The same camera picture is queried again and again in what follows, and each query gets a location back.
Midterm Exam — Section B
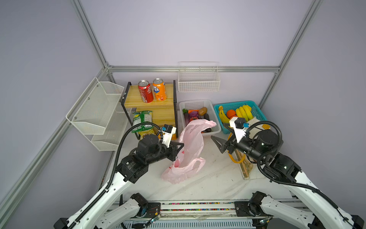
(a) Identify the dark green cucumber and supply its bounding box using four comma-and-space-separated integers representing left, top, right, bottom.
203, 113, 213, 133

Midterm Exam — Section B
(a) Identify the brown potato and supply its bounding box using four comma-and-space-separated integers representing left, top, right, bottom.
198, 107, 207, 116

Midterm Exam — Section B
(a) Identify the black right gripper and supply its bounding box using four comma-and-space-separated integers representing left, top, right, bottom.
209, 135, 264, 163

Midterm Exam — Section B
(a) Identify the white canvas tote bag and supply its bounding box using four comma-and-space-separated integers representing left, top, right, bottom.
228, 124, 271, 179

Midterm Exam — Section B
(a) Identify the white plastic vegetable basket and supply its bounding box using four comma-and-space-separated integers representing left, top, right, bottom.
179, 99, 222, 136

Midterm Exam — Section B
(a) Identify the pink plastic grocery bag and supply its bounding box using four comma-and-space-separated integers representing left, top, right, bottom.
161, 119, 216, 184

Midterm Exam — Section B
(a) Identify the white mesh wall rack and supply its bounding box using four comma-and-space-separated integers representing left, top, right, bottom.
66, 78, 130, 151

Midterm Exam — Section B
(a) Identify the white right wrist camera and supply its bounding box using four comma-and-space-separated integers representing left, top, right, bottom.
229, 117, 264, 143

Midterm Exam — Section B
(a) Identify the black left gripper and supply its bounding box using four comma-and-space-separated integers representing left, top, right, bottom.
146, 141, 184, 166

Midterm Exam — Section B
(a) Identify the green snack bag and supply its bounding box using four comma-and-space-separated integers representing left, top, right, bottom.
132, 111, 153, 133

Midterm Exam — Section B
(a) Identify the teal plastic fruit basket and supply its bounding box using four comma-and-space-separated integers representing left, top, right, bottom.
214, 101, 267, 134

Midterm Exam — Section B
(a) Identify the yellow corn chips bag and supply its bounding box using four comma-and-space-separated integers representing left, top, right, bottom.
138, 128, 155, 140

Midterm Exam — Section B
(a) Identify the yellow banana left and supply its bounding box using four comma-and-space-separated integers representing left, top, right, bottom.
218, 106, 231, 124

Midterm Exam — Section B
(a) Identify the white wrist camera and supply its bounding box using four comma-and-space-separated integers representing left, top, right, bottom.
161, 124, 176, 148
229, 117, 264, 143

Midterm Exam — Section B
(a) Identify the yellow banana bunch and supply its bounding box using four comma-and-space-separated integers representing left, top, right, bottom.
235, 105, 254, 121

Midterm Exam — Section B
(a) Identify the orange soda can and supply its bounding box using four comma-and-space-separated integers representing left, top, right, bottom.
152, 78, 167, 101

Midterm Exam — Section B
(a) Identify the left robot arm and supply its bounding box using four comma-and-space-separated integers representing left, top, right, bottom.
53, 124, 184, 229

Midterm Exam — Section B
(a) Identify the light purple eggplant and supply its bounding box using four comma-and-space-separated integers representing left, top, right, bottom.
183, 109, 190, 125

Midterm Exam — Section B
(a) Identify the purple onion back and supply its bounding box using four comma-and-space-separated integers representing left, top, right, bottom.
189, 110, 199, 118

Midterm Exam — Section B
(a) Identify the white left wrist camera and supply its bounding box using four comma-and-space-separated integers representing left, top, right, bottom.
161, 124, 176, 148

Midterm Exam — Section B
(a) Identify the white wire wall basket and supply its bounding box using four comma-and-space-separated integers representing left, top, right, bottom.
178, 62, 221, 93

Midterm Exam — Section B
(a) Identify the red cola can middle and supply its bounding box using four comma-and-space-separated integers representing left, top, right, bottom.
138, 80, 153, 103

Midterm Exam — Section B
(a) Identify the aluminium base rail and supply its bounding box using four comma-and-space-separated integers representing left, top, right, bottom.
77, 199, 321, 229

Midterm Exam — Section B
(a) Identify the black frame wooden shelf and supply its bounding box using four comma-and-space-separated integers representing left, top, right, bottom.
121, 81, 178, 128

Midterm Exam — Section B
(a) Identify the orange fruit back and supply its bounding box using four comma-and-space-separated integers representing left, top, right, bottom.
226, 110, 236, 119

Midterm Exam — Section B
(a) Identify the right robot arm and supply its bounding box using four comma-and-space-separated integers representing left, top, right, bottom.
211, 117, 365, 229

